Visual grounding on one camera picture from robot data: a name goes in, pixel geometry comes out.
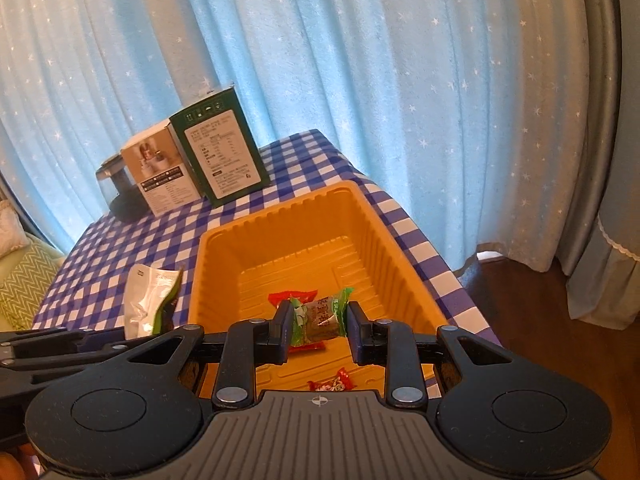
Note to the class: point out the dark glass humidifier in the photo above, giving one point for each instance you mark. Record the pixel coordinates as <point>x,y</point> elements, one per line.
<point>117,195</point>

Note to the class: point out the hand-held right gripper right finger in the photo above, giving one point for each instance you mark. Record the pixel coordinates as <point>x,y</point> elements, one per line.
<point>354,330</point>

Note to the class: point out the green cardboard box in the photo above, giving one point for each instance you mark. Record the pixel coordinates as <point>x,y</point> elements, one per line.
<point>225,155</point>

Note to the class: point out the white and green bag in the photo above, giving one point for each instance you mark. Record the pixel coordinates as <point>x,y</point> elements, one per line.
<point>145,300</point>

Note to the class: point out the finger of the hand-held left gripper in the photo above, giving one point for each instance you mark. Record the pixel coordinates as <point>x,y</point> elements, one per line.
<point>60,340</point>
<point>45,367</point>

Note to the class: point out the green zigzag pillow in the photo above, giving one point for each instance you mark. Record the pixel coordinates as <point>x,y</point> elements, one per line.
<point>27,285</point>

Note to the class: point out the white pillow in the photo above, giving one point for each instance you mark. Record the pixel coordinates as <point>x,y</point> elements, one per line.
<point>10,230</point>

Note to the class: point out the small red candy packet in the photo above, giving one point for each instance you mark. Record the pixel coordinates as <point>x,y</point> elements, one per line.
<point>332,382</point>

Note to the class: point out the green snack packet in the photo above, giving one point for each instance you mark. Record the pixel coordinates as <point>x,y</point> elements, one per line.
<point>320,317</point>

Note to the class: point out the blue star curtain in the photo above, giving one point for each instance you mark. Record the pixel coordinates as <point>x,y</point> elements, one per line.
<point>350,60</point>

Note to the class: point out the pale cloth with lace trim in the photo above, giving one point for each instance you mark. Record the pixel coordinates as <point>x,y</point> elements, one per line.
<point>620,270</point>

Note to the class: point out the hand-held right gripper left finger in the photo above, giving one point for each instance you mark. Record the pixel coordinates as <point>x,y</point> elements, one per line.
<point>286,327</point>

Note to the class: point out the red snack packet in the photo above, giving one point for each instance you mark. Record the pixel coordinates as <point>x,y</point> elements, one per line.
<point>292,296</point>

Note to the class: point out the orange plastic tray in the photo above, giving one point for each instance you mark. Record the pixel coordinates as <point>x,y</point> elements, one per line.
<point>300,240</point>

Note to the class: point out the white cardboard box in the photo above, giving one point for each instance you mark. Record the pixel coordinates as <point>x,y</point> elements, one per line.
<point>155,175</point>

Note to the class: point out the grey curtain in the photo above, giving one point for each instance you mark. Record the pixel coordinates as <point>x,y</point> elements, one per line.
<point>597,135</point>

